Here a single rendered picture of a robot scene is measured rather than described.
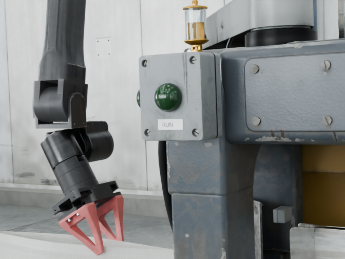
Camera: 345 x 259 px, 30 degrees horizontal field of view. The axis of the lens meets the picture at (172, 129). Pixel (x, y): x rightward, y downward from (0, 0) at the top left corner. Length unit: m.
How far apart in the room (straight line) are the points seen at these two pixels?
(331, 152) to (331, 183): 0.07
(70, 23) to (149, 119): 0.40
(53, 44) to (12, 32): 7.16
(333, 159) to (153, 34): 6.05
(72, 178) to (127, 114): 6.07
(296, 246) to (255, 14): 0.30
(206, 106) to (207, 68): 0.04
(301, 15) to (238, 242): 0.28
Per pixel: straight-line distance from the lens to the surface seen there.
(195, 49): 0.74
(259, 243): 0.89
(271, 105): 0.67
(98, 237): 1.00
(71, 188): 1.02
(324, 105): 0.65
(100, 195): 1.01
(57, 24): 1.05
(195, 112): 0.65
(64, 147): 1.03
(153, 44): 6.90
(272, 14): 0.80
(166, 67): 0.67
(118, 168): 7.22
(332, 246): 0.83
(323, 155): 0.91
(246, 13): 0.83
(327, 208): 0.97
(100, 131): 1.10
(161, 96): 0.65
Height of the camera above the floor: 1.29
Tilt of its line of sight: 3 degrees down
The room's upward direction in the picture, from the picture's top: 2 degrees counter-clockwise
